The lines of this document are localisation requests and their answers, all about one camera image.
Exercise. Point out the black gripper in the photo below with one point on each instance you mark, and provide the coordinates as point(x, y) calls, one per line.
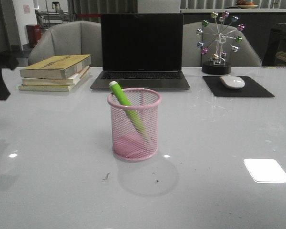
point(8, 61)

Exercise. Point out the green marker pen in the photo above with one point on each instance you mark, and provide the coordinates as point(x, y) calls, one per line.
point(124, 100)

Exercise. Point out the pink mesh pen holder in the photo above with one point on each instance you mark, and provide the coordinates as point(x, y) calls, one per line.
point(127, 142)

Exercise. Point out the bottom yellow book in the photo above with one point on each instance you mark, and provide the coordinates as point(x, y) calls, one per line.
point(52, 88)

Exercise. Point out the yellow book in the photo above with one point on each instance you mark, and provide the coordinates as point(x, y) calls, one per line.
point(57, 67)
point(52, 88)

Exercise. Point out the red trash bin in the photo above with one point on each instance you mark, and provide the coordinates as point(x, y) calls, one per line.
point(34, 34)

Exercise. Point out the top yellow book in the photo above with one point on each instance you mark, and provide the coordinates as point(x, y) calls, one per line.
point(57, 67)

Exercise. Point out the left grey armchair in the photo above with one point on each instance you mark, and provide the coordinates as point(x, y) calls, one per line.
point(79, 37)

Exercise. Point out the grey armchair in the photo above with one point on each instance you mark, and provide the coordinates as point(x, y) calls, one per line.
point(79, 37)
point(191, 54)

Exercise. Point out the grey laptop computer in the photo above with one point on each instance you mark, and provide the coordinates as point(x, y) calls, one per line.
point(142, 50)

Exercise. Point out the right grey armchair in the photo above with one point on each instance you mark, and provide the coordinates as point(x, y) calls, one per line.
point(191, 54)

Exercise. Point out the ferris wheel desk ornament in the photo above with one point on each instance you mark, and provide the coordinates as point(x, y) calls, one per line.
point(217, 65)

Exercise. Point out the black mouse pad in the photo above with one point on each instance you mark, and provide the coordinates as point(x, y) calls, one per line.
point(251, 88)

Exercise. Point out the white computer mouse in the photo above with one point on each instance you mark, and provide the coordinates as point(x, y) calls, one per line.
point(232, 82)

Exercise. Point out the fruit bowl on counter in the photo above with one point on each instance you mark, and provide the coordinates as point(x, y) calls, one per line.
point(243, 4)

